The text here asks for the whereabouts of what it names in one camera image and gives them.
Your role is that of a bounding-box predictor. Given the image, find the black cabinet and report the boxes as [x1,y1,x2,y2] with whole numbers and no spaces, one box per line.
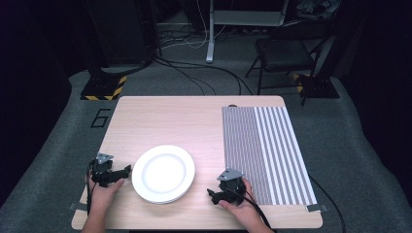
[86,0,159,67]

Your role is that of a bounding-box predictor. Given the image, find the grey tape strip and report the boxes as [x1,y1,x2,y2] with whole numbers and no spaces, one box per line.
[68,202,90,212]
[305,203,328,214]

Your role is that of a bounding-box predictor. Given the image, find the black folding chair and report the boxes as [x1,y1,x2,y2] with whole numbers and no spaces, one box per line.
[245,22,331,95]

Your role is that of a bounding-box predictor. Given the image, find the black yellow striped stand base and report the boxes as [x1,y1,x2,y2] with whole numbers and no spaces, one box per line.
[292,73,340,100]
[80,75,128,101]

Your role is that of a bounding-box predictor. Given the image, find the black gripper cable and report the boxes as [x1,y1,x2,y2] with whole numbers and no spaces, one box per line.
[85,158,97,216]
[241,190,272,230]

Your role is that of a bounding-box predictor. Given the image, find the white metal stand leg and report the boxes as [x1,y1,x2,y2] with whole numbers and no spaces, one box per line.
[205,0,217,64]

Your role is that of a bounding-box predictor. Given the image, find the white floor cables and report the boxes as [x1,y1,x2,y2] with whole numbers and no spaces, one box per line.
[159,0,227,50]

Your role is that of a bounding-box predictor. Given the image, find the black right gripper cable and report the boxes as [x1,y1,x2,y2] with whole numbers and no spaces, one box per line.
[241,190,272,230]

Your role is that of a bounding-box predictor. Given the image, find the black cable beside table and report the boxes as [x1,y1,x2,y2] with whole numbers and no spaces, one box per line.
[307,174,347,233]

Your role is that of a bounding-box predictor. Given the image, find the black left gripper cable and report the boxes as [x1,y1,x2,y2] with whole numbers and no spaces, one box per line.
[85,158,97,216]

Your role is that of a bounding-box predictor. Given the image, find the person's left hand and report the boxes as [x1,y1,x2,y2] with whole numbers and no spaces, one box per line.
[88,179,125,213]

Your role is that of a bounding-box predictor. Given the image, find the grey striped placemat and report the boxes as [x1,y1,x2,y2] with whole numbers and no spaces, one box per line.
[222,106,319,207]

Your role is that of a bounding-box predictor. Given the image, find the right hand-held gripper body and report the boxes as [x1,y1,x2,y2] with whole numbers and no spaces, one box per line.
[217,167,247,207]

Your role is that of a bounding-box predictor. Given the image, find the black floor cables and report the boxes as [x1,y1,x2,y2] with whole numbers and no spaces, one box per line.
[154,56,255,96]

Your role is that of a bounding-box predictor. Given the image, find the person's right hand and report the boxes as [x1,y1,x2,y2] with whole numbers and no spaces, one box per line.
[218,179,260,224]

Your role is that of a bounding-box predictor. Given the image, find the grey panel on stand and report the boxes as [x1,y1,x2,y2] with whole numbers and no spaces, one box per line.
[212,9,287,27]

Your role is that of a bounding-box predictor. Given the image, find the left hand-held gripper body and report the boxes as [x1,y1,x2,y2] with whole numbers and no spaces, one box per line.
[90,152,115,188]

